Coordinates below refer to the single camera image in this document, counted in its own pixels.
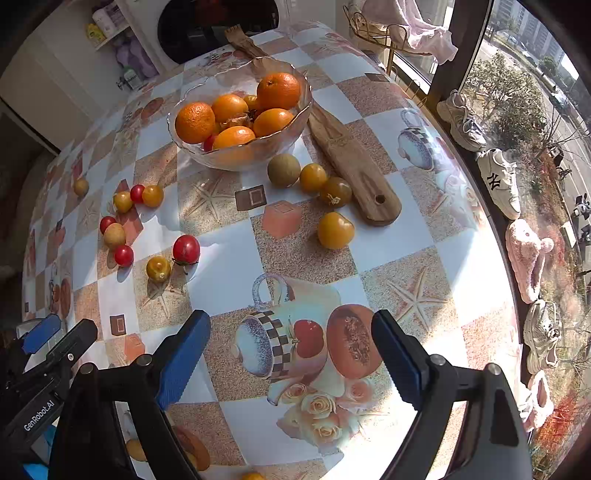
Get green and white bottle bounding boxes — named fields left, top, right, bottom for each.
left=116, top=67, right=141, bottom=90

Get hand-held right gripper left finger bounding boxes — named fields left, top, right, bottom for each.
left=48, top=310, right=212, bottom=480

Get gold wire rack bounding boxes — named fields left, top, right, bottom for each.
left=342, top=4, right=435, bottom=80

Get pink cloth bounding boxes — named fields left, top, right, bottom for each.
left=359, top=0, right=459, bottom=64

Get large red tomato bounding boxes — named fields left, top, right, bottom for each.
left=172, top=234, right=201, bottom=264

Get long wooden cutting board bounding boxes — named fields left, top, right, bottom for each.
left=224, top=25, right=402, bottom=227

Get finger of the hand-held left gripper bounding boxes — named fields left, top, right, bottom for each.
left=45, top=318, right=99, bottom=380
left=14, top=315, right=63, bottom=357

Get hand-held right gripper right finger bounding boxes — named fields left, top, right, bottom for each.
left=371, top=310, right=534, bottom=480

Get purple packets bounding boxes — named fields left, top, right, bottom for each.
left=115, top=36, right=158, bottom=79

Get pink fluffy slipper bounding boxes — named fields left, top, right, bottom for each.
left=519, top=370, right=555, bottom=432
left=505, top=219, right=555, bottom=304

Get grey mesh sneaker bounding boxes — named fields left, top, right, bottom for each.
left=523, top=299, right=563, bottom=376

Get white sneaker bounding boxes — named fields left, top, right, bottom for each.
left=475, top=148, right=522, bottom=221

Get large yellow tomato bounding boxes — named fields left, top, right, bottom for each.
left=317, top=212, right=355, bottom=250

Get beige sneaker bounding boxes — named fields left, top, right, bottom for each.
left=436, top=89, right=488, bottom=152

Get white shelf unit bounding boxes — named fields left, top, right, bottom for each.
left=85, top=0, right=162, bottom=90

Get checkered printed tablecloth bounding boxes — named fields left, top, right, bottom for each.
left=21, top=19, right=525, bottom=480

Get white washing machine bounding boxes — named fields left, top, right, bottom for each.
left=115, top=0, right=302, bottom=75

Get dark yellow-brown tomato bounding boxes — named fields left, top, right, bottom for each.
left=319, top=176, right=353, bottom=208

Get clear glass bowl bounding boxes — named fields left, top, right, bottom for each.
left=167, top=56, right=314, bottom=172

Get round brown-green fruit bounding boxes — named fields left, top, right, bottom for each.
left=267, top=154, right=302, bottom=188

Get dried physalis husk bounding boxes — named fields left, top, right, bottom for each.
left=220, top=113, right=254, bottom=131

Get large orange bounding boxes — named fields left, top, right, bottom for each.
left=212, top=126, right=256, bottom=151
left=211, top=93, right=249, bottom=123
left=174, top=102, right=216, bottom=144
left=257, top=72, right=302, bottom=110
left=252, top=108, right=295, bottom=138

